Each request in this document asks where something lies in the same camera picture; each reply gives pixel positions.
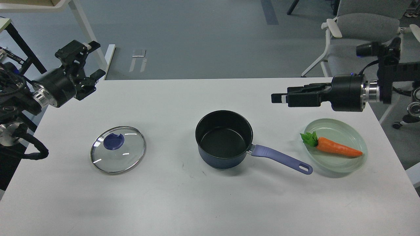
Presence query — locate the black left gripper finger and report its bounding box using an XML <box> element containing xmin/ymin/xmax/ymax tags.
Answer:
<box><xmin>54</xmin><ymin>40</ymin><xmax>100</xmax><ymax>79</ymax></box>
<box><xmin>75</xmin><ymin>69</ymin><xmax>106</xmax><ymax>101</ymax></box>

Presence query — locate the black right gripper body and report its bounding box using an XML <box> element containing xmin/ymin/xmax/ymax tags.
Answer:
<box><xmin>330</xmin><ymin>74</ymin><xmax>365</xmax><ymax>112</ymax></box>

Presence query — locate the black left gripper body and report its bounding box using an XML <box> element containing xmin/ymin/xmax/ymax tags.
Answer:
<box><xmin>31</xmin><ymin>68</ymin><xmax>76</xmax><ymax>108</ymax></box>

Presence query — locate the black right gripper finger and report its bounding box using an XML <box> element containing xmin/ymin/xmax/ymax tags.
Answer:
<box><xmin>287</xmin><ymin>83</ymin><xmax>332</xmax><ymax>95</ymax></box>
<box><xmin>271</xmin><ymin>92</ymin><xmax>330</xmax><ymax>107</ymax></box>

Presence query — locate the glass pot lid blue knob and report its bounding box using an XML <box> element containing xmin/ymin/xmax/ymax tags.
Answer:
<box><xmin>90</xmin><ymin>127</ymin><xmax>146</xmax><ymax>175</ymax></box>

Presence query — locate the blue saucepan with handle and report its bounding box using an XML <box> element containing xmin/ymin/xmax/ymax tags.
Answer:
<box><xmin>195</xmin><ymin>110</ymin><xmax>313</xmax><ymax>175</ymax></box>

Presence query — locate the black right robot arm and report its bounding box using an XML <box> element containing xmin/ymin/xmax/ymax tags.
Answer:
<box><xmin>271</xmin><ymin>37</ymin><xmax>419</xmax><ymax>129</ymax></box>

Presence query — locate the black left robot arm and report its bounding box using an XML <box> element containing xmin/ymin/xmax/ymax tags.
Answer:
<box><xmin>0</xmin><ymin>40</ymin><xmax>106</xmax><ymax>191</ymax></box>

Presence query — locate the black metal rack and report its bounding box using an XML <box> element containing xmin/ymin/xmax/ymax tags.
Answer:
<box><xmin>0</xmin><ymin>23</ymin><xmax>48</xmax><ymax>131</ymax></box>

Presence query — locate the clear green glass plate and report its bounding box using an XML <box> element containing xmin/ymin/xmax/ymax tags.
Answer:
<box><xmin>300</xmin><ymin>118</ymin><xmax>368</xmax><ymax>174</ymax></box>

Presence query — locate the orange toy carrot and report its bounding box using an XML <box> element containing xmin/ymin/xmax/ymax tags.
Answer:
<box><xmin>300</xmin><ymin>131</ymin><xmax>363</xmax><ymax>158</ymax></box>

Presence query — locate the grey office chair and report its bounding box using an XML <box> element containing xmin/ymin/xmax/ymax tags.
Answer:
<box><xmin>301</xmin><ymin>0</ymin><xmax>420</xmax><ymax>129</ymax></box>

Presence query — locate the white desk with leg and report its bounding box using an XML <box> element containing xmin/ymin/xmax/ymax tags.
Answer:
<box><xmin>1</xmin><ymin>0</ymin><xmax>118</xmax><ymax>80</ymax></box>

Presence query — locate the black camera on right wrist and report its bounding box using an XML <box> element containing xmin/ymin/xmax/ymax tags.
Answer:
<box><xmin>356</xmin><ymin>37</ymin><xmax>402</xmax><ymax>59</ymax></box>

